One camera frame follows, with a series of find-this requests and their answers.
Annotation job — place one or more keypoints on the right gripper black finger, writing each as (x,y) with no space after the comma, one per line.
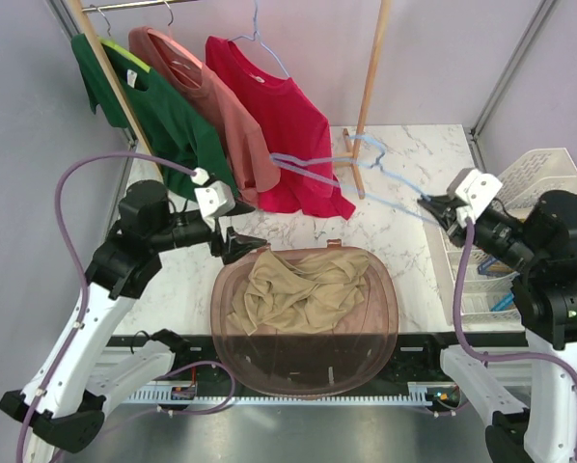
(437,205)
(447,220)

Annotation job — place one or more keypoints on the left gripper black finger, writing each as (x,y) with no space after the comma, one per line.
(236,246)
(241,208)

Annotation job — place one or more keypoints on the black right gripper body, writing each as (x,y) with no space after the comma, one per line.
(480,229)

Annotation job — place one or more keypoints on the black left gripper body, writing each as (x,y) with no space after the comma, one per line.
(185,232)

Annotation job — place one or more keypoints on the light blue wire hanger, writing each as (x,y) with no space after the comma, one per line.
(317,176)

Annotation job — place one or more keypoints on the beige t shirt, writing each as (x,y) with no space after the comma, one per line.
(310,296)

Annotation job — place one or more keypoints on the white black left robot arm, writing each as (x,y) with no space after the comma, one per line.
(68,401)

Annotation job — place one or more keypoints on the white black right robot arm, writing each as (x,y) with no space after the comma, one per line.
(527,401)

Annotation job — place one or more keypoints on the salmon pink t shirt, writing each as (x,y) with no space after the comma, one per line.
(240,134)

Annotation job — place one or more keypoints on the green t shirt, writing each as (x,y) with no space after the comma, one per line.
(174,129)

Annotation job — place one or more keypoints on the red t shirt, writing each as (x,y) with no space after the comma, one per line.
(291,125)

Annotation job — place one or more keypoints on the blue hanger under red shirt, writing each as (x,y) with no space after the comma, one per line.
(256,37)

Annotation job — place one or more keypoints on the silver hanger under green shirt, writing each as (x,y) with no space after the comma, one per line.
(107,21)

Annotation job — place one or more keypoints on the white perforated file organizer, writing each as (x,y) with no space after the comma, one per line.
(534,173)

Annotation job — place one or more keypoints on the blue book lower slot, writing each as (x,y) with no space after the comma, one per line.
(492,268)

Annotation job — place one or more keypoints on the pink translucent plastic tub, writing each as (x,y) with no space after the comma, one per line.
(377,314)

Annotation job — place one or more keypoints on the wooden clothes rack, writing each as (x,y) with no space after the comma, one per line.
(352,143)

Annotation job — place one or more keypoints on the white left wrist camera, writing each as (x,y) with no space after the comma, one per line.
(215,199)

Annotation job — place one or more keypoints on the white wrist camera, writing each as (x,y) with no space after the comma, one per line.
(215,199)
(476,189)

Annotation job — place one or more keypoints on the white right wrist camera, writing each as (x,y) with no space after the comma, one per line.
(476,189)

